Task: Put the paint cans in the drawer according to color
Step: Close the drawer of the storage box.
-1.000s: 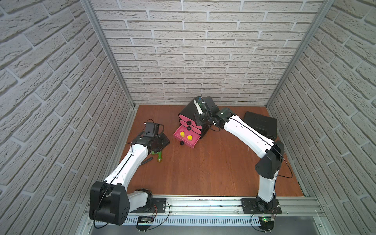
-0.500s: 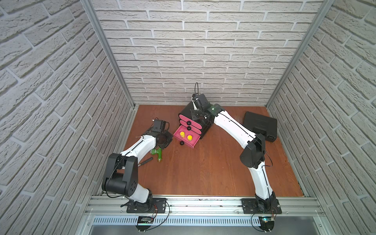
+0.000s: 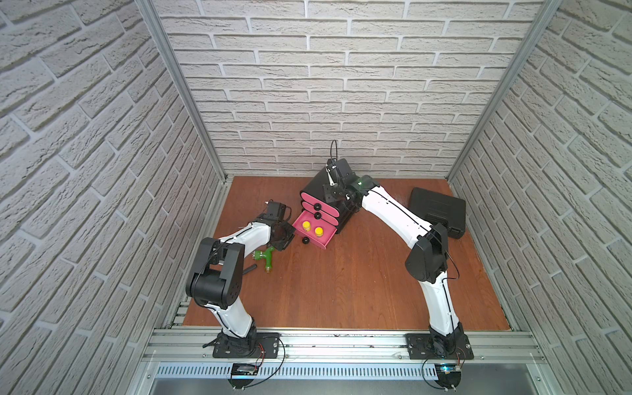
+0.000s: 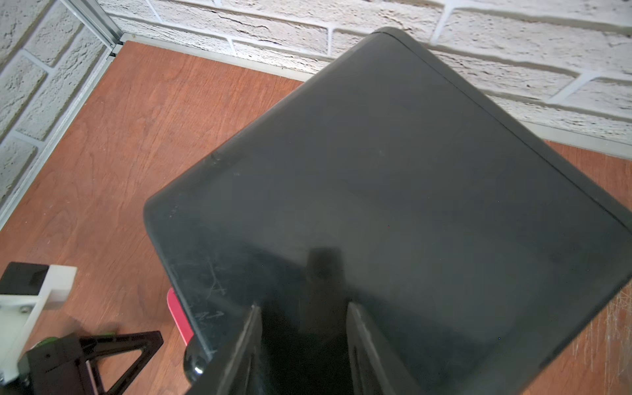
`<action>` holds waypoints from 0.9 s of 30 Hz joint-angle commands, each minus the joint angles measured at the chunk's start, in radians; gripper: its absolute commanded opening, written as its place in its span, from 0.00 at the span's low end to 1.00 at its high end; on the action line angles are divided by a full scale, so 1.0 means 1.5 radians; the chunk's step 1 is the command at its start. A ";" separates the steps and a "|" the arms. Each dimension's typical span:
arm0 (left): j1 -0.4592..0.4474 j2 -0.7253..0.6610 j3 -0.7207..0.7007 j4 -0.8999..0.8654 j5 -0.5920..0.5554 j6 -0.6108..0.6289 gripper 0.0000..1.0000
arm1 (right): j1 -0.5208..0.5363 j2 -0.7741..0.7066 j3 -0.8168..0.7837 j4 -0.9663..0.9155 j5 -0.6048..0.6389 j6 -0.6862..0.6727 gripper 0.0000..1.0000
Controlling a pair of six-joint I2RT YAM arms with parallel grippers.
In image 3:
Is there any black pink drawer cabinet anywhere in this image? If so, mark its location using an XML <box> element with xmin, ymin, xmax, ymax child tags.
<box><xmin>293</xmin><ymin>166</ymin><xmax>360</xmax><ymax>250</ymax></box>

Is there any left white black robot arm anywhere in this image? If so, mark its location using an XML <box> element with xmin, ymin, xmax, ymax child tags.
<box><xmin>185</xmin><ymin>221</ymin><xmax>295</xmax><ymax>339</ymax></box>

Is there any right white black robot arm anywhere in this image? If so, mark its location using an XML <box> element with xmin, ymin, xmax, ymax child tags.
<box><xmin>324</xmin><ymin>175</ymin><xmax>463</xmax><ymax>357</ymax></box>

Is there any green toy drill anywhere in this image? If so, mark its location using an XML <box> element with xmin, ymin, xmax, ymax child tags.
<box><xmin>253</xmin><ymin>247</ymin><xmax>276</xmax><ymax>273</ymax></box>

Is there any black plastic tool case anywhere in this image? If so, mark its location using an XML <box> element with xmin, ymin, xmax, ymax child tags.
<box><xmin>408</xmin><ymin>188</ymin><xmax>467</xmax><ymax>240</ymax></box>

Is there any left controller box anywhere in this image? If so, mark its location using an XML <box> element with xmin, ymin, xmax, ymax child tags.
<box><xmin>228</xmin><ymin>363</ymin><xmax>259</xmax><ymax>390</ymax></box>

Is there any controller box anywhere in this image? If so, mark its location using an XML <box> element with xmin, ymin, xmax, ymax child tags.
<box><xmin>228</xmin><ymin>363</ymin><xmax>259</xmax><ymax>390</ymax></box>
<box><xmin>434</xmin><ymin>365</ymin><xmax>462</xmax><ymax>391</ymax></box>

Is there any right controller box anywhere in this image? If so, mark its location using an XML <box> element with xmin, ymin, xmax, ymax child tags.
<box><xmin>434</xmin><ymin>365</ymin><xmax>462</xmax><ymax>391</ymax></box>

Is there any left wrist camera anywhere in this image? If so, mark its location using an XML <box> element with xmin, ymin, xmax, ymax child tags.
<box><xmin>257</xmin><ymin>199</ymin><xmax>291</xmax><ymax>224</ymax></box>

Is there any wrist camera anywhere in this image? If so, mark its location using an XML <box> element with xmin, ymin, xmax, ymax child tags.
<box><xmin>326</xmin><ymin>158</ymin><xmax>357</xmax><ymax>186</ymax></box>
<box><xmin>257</xmin><ymin>199</ymin><xmax>291</xmax><ymax>224</ymax></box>

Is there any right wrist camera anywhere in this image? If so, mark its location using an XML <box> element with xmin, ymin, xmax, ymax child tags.
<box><xmin>326</xmin><ymin>158</ymin><xmax>357</xmax><ymax>186</ymax></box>

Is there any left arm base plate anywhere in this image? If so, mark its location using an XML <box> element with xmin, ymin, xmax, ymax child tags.
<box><xmin>212</xmin><ymin>332</ymin><xmax>281</xmax><ymax>359</ymax></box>

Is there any aluminium front rail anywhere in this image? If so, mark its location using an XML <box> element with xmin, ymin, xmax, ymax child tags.
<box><xmin>141</xmin><ymin>326</ymin><xmax>546</xmax><ymax>365</ymax></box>

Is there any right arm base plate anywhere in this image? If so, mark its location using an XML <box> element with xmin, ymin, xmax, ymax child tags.
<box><xmin>404</xmin><ymin>332</ymin><xmax>474</xmax><ymax>360</ymax></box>

